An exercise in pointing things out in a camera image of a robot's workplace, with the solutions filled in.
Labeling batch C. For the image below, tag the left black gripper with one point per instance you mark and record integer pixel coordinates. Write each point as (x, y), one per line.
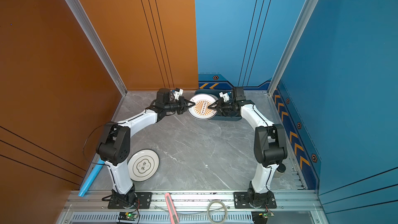
(183, 103)

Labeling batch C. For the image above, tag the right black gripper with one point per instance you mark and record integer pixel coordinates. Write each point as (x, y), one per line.
(219, 107)

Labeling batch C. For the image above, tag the sunburst plate front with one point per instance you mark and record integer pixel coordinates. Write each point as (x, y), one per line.
(200, 110)

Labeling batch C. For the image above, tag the large white flower plate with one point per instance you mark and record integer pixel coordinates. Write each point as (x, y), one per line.
(143, 165)

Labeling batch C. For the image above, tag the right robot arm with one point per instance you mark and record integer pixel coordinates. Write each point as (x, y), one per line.
(270, 149)

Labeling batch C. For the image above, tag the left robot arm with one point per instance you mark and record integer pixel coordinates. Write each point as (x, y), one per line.
(114, 147)

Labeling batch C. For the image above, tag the teal plastic bin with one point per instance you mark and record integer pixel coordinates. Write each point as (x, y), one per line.
(215, 94)

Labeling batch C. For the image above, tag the small jar black lid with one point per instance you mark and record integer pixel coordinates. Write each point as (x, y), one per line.
(281, 169)

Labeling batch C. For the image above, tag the pink utility knife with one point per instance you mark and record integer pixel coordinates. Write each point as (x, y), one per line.
(171, 209)

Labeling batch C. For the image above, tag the right circuit board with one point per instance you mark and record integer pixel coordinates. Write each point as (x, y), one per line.
(262, 217)

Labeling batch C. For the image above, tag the circuit board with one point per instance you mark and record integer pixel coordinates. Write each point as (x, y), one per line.
(128, 218)
(262, 217)

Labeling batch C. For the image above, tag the left circuit board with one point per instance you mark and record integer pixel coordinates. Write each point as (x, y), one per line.
(128, 218)

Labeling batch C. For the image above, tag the blue cylindrical tube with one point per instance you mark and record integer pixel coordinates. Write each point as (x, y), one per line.
(90, 179)

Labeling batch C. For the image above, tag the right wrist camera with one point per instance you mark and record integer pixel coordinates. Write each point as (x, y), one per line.
(237, 94)

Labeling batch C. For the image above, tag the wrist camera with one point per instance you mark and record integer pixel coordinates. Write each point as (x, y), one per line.
(237, 94)
(165, 95)

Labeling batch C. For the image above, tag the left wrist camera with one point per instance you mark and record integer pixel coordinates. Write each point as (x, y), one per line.
(165, 95)

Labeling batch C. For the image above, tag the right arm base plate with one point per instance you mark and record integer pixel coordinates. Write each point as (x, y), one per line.
(242, 199)

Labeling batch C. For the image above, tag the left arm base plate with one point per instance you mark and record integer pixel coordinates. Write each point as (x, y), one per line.
(142, 200)

